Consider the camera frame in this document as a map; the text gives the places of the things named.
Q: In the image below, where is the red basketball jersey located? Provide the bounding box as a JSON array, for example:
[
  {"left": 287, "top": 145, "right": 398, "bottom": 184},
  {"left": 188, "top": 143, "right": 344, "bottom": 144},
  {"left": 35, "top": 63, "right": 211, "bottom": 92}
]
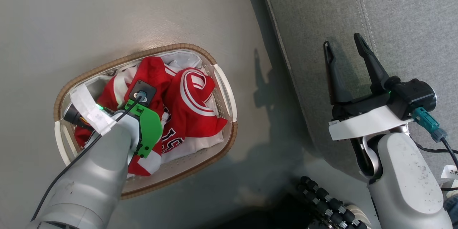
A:
[{"left": 74, "top": 56, "right": 228, "bottom": 177}]

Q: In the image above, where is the white basket liner cloth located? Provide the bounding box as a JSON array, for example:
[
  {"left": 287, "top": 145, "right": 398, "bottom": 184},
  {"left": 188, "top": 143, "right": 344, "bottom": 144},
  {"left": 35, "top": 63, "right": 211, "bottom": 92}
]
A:
[{"left": 157, "top": 50, "right": 224, "bottom": 165}]

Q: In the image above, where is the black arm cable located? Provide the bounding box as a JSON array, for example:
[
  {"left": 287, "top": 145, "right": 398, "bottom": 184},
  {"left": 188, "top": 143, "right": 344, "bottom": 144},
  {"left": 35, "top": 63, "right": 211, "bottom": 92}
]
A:
[
  {"left": 30, "top": 106, "right": 138, "bottom": 222},
  {"left": 410, "top": 138, "right": 458, "bottom": 191}
]

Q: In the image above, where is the teal right camera connector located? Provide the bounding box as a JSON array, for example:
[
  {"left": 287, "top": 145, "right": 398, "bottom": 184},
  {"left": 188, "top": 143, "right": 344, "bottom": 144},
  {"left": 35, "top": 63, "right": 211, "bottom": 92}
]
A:
[{"left": 411, "top": 107, "right": 448, "bottom": 143}]

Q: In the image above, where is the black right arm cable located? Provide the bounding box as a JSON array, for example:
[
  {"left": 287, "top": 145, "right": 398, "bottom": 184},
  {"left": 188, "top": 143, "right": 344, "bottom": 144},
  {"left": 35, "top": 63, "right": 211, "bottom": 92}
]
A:
[{"left": 410, "top": 138, "right": 458, "bottom": 191}]

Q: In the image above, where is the white paper cable tag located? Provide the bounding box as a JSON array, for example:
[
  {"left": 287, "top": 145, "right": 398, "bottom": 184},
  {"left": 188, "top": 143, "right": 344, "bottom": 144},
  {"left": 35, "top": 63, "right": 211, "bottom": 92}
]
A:
[{"left": 441, "top": 165, "right": 458, "bottom": 180}]

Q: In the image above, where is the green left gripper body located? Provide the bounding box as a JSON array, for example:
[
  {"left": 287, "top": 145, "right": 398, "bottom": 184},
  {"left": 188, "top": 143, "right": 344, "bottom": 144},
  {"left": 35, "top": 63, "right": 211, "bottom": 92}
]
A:
[{"left": 64, "top": 99, "right": 164, "bottom": 159}]

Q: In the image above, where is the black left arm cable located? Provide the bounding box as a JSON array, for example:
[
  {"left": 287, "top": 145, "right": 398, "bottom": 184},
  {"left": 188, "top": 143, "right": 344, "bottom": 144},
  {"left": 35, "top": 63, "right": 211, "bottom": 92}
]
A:
[{"left": 30, "top": 106, "right": 138, "bottom": 222}]

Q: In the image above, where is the white tape strip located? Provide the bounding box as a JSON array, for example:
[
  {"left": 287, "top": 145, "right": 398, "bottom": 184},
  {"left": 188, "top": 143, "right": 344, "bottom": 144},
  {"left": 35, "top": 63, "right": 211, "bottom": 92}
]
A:
[{"left": 70, "top": 83, "right": 117, "bottom": 136}]

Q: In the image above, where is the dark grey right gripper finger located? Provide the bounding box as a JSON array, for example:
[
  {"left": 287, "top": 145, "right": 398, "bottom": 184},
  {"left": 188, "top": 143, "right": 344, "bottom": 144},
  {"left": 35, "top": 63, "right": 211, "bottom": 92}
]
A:
[
  {"left": 323, "top": 40, "right": 354, "bottom": 105},
  {"left": 354, "top": 33, "right": 391, "bottom": 94}
]

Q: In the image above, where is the white basket brown woven rim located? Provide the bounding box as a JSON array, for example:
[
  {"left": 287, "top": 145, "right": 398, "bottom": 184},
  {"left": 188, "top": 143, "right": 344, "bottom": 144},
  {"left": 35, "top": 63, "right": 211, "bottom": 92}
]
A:
[{"left": 54, "top": 43, "right": 238, "bottom": 200}]

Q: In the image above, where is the grey fabric sofa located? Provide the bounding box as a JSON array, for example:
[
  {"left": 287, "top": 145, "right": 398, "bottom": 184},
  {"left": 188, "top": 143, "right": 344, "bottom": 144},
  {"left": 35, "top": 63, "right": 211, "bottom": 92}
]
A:
[{"left": 256, "top": 0, "right": 458, "bottom": 183}]

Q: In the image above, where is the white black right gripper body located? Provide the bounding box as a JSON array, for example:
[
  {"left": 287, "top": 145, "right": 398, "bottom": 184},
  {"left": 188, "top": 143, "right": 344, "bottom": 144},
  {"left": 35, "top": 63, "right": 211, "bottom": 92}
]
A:
[{"left": 328, "top": 91, "right": 412, "bottom": 142}]

